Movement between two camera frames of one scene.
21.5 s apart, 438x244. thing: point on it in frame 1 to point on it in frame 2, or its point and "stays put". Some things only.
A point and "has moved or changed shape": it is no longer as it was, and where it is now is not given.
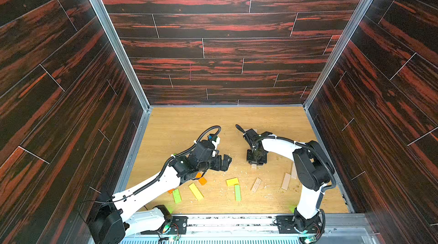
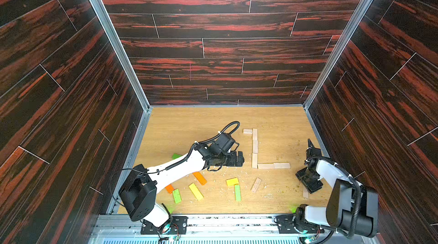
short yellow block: (231, 182) stays put
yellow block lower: (197, 192) stays put
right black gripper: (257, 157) to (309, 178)
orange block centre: (202, 181) stays put
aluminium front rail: (260, 228) stays put
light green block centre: (238, 192) stays put
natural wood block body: (294, 174) has moved or changed shape
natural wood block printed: (256, 185) stays put
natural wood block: (286, 181) to (282, 166)
